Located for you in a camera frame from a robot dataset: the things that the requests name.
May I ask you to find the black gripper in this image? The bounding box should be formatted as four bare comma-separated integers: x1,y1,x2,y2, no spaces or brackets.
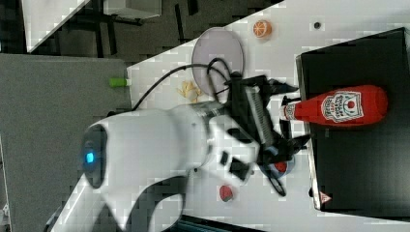
225,72,310,161

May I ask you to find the red ketchup bottle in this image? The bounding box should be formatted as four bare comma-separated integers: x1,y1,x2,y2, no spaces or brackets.
279,85,388,127

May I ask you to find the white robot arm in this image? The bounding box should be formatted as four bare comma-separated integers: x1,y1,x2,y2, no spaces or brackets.
44,72,309,232

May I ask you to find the black toaster oven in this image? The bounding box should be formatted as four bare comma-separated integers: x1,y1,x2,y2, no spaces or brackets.
296,27,410,221

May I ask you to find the red strawberry in bowl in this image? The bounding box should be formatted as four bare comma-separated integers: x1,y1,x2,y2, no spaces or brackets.
275,161,287,173

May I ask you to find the blue bowl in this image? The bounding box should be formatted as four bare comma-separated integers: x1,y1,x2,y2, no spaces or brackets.
256,154,296,179

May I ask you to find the round purple plate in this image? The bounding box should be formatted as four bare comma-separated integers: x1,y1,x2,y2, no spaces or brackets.
191,27,245,96

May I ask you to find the orange slice toy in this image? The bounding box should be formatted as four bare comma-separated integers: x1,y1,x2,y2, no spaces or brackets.
252,20,272,39

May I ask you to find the red strawberry on table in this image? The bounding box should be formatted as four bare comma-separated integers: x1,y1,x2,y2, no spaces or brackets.
219,186,233,202

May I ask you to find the peeled toy banana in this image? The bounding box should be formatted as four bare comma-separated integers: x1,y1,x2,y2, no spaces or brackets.
177,81,202,103

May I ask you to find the green marker pen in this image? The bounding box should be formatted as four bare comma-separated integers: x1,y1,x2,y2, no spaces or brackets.
109,77,132,88

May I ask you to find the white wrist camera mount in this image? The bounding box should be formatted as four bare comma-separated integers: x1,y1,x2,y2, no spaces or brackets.
203,115,259,187

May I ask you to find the black cable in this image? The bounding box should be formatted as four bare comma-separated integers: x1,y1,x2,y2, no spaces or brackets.
132,57,233,111

